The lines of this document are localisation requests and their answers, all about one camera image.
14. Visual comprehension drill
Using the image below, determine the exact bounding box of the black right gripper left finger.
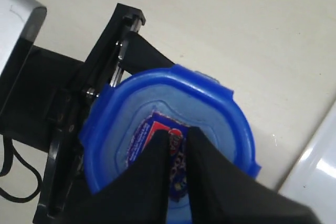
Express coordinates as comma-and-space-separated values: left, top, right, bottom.
62, 131, 169, 223

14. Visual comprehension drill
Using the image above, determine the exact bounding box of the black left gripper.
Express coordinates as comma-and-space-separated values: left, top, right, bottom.
1, 4, 145, 223

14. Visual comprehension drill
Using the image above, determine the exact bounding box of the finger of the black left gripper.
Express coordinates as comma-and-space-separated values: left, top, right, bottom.
119, 31, 174, 74

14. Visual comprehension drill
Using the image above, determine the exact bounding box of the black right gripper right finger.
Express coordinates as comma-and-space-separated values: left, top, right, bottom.
186, 127, 319, 223

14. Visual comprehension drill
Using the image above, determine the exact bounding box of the blue plastic lid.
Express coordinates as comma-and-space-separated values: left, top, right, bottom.
79, 65, 260, 223

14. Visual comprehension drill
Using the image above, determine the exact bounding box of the white rectangular tray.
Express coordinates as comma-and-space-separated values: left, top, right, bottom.
279, 105, 335, 223

